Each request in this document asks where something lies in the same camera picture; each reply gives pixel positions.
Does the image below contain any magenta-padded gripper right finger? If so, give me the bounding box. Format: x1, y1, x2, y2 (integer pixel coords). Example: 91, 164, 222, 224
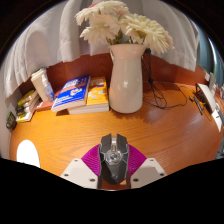
126, 143, 168, 190

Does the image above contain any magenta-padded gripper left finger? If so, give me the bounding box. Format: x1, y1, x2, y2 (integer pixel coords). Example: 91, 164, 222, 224
60, 143, 103, 190

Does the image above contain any grey black computer mouse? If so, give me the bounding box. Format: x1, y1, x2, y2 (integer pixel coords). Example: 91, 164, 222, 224
97, 132, 130, 186

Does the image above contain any round white mouse pad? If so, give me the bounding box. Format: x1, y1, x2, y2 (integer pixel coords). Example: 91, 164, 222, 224
16, 139, 41, 169

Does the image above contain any red brown book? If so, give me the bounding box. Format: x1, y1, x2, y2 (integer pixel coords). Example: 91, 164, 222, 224
35, 99, 56, 112

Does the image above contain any yellow white book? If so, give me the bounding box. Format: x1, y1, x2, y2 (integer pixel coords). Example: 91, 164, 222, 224
14, 106, 40, 123

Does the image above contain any blue cover book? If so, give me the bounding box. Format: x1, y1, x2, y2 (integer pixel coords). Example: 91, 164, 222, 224
50, 74, 91, 113

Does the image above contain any orange yellow book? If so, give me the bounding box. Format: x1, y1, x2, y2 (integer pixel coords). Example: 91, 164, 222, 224
67, 76, 110, 116

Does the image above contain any black spine book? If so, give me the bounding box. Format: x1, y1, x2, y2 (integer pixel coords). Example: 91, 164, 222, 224
15, 96, 40, 113
15, 101, 41, 118

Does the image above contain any dark green mug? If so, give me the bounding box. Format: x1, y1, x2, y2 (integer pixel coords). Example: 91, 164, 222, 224
5, 111, 18, 132

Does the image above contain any clear spray bottle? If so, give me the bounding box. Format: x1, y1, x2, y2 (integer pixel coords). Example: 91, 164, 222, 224
41, 73, 56, 102

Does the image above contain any cream ceramic vase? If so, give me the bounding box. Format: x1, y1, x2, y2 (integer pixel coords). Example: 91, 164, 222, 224
108, 43, 148, 115

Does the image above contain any silver laptop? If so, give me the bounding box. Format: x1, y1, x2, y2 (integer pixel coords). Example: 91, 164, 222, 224
194, 82, 218, 114

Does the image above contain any cream lidded tumbler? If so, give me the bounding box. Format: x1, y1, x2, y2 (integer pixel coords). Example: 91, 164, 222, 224
30, 67, 51, 102

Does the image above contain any dark framed window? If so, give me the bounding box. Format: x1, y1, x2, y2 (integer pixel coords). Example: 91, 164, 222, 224
196, 28, 221, 79

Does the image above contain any white curtain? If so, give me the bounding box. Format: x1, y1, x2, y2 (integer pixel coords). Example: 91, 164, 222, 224
1, 0, 201, 99

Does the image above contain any white flower bouquet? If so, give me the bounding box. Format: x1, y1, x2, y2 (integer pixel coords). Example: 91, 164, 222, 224
74, 0, 175, 55

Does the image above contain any black cable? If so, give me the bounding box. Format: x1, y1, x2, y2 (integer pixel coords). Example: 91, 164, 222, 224
141, 49, 189, 110

